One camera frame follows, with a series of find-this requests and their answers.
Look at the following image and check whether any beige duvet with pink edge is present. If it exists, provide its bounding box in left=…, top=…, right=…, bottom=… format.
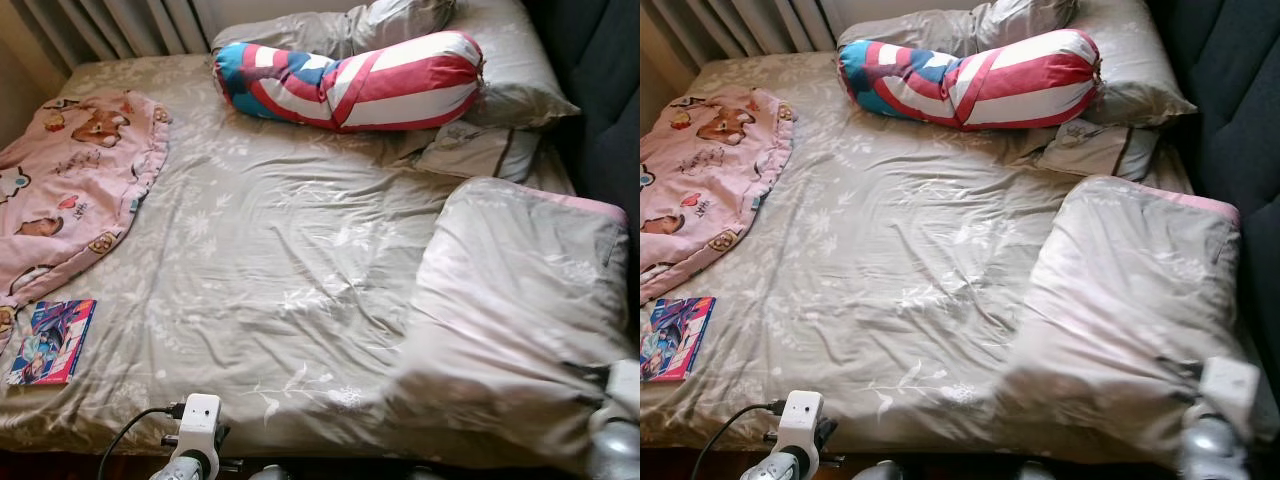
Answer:
left=985, top=175, right=1251, bottom=466
left=385, top=177, right=633, bottom=471

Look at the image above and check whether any colourful anime comic book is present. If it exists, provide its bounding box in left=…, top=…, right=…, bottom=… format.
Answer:
left=640, top=296, right=717, bottom=383
left=5, top=298, right=98, bottom=387

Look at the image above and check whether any pink cartoon bear blanket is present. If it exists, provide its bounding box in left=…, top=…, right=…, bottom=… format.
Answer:
left=640, top=85, right=796, bottom=306
left=0, top=88, right=171, bottom=351

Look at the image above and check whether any bed with beige floral sheet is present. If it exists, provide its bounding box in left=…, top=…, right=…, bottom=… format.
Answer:
left=640, top=50, right=1201, bottom=466
left=0, top=50, right=601, bottom=471

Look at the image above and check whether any small beige striped pillow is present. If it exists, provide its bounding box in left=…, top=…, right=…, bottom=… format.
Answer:
left=1035, top=118, right=1163, bottom=183
left=412, top=120, right=543, bottom=186

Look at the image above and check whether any dark blue padded headboard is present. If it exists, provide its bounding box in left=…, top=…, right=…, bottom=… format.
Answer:
left=520, top=0, right=641, bottom=341
left=1145, top=0, right=1280, bottom=441

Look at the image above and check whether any large beige floral pillow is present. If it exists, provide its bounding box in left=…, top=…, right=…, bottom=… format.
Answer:
left=440, top=0, right=581, bottom=131
left=1065, top=0, right=1198, bottom=129

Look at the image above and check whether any red white blue bolster pillow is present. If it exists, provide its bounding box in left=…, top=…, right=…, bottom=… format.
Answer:
left=838, top=28, right=1106, bottom=131
left=212, top=30, right=486, bottom=133

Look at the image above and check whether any grey pleated curtain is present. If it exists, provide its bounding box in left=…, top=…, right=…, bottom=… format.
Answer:
left=655, top=0, right=831, bottom=66
left=20, top=0, right=211, bottom=71

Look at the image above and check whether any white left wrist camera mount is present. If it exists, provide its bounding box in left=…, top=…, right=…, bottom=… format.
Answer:
left=178, top=393, right=223, bottom=456
left=778, top=390, right=825, bottom=456

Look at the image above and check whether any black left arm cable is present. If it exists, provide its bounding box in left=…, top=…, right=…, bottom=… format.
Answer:
left=690, top=400, right=786, bottom=480
left=97, top=402, right=186, bottom=480

